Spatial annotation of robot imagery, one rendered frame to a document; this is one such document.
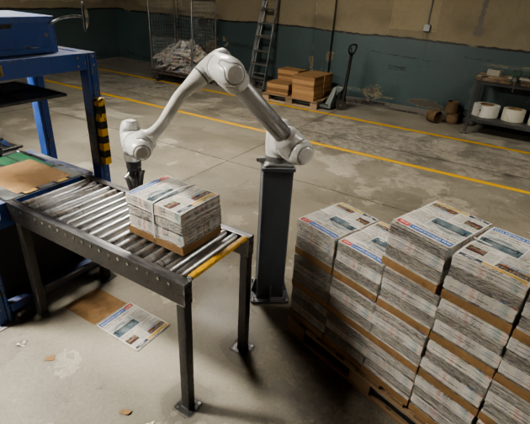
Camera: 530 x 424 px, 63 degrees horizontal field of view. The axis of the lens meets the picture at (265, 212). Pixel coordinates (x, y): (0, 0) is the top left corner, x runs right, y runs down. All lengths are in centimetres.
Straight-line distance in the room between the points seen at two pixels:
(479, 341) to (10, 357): 246
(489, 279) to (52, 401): 217
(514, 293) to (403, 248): 47
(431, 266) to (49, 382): 207
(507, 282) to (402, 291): 49
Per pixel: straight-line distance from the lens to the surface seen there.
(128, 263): 213
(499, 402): 212
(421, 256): 198
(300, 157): 237
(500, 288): 187
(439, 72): 868
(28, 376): 284
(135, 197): 218
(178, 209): 202
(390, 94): 894
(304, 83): 839
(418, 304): 210
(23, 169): 331
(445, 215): 216
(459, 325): 203
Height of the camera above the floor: 195
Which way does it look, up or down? 27 degrees down
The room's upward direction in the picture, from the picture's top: 3 degrees clockwise
